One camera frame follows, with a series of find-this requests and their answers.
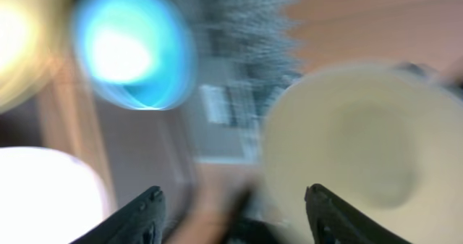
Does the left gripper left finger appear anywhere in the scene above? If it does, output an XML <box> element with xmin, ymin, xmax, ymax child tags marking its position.
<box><xmin>72</xmin><ymin>186</ymin><xmax>166</xmax><ymax>244</ymax></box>

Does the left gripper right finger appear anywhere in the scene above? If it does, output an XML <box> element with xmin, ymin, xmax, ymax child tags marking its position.
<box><xmin>305</xmin><ymin>184</ymin><xmax>409</xmax><ymax>244</ymax></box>

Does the small white cup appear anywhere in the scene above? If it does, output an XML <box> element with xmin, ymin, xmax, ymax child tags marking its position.
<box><xmin>261</xmin><ymin>63</ymin><xmax>462</xmax><ymax>243</ymax></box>

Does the white bowl with rice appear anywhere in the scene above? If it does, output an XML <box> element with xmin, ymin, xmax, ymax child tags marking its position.
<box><xmin>1</xmin><ymin>146</ymin><xmax>114</xmax><ymax>243</ymax></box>

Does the light blue bowl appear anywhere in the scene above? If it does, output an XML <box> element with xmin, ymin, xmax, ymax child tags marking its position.
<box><xmin>72</xmin><ymin>0</ymin><xmax>197</xmax><ymax>111</ymax></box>

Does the yellow round plate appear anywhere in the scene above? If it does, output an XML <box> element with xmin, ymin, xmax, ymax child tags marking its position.
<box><xmin>1</xmin><ymin>0</ymin><xmax>72</xmax><ymax>112</ymax></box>

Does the grey dishwasher rack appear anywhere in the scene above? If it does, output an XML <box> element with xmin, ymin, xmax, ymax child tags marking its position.
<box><xmin>173</xmin><ymin>0</ymin><xmax>300</xmax><ymax>164</ymax></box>

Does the brown plastic serving tray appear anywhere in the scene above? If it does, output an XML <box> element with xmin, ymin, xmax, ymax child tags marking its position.
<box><xmin>1</xmin><ymin>58</ymin><xmax>197</xmax><ymax>243</ymax></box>

